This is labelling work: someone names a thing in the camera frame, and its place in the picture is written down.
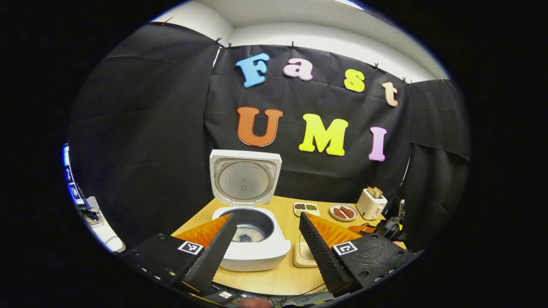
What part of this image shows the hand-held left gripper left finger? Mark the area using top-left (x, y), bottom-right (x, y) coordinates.
top-left (121, 213), bottom-right (238, 298)

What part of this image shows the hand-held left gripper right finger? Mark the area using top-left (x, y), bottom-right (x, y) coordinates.
top-left (298, 212), bottom-right (417, 298)

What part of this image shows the clear box of rice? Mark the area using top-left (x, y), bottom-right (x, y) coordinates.
top-left (293, 242), bottom-right (318, 268)

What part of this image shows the white rice cooker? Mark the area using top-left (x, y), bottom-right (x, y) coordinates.
top-left (209, 149), bottom-right (292, 272)

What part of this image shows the white toaster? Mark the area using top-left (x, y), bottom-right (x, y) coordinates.
top-left (356, 187), bottom-right (388, 220)

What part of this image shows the round white plate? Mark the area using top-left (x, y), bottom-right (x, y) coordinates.
top-left (329, 203), bottom-right (359, 222)

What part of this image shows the white divided sauce dish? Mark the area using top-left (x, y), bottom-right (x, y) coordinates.
top-left (293, 202), bottom-right (320, 217)

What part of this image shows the black backdrop cloth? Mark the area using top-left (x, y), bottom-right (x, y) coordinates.
top-left (68, 22), bottom-right (471, 253)

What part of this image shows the computer monitor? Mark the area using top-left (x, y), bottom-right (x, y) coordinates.
top-left (63, 143), bottom-right (86, 206)

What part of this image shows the black cable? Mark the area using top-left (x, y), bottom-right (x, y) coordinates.
top-left (257, 284), bottom-right (334, 306)

